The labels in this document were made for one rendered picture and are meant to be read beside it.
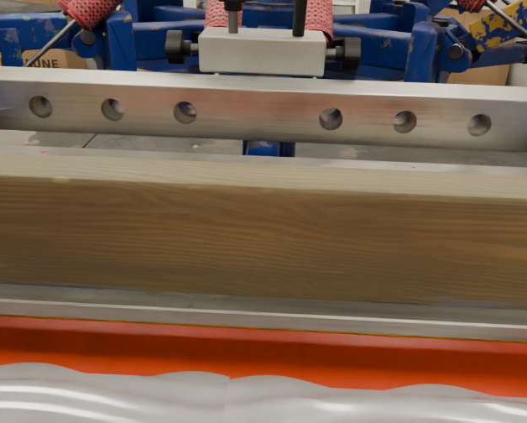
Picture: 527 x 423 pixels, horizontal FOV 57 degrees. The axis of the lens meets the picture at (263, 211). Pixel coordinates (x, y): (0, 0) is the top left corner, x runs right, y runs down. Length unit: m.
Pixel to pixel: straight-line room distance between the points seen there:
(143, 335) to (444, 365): 0.17
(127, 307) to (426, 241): 0.15
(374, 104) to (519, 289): 0.24
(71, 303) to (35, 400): 0.05
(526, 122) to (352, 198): 0.30
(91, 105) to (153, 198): 0.27
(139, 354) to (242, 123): 0.25
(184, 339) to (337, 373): 0.09
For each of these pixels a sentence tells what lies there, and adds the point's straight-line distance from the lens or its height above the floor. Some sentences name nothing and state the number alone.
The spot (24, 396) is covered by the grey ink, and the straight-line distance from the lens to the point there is 0.28.
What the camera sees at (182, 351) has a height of 0.95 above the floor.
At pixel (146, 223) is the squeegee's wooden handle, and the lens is 0.24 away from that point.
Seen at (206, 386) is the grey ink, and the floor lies 0.96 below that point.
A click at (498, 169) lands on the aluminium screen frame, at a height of 0.99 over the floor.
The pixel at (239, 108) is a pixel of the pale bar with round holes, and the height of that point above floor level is 1.02.
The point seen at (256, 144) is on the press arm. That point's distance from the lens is 0.66.
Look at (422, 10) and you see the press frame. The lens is 1.21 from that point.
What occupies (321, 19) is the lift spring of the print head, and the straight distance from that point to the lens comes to 0.68.
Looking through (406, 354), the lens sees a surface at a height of 0.95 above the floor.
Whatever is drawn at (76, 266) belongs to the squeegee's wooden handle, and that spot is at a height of 1.01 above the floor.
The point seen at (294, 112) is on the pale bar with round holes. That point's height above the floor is 1.02.
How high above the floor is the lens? 1.16
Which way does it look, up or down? 29 degrees down
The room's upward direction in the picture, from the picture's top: 2 degrees clockwise
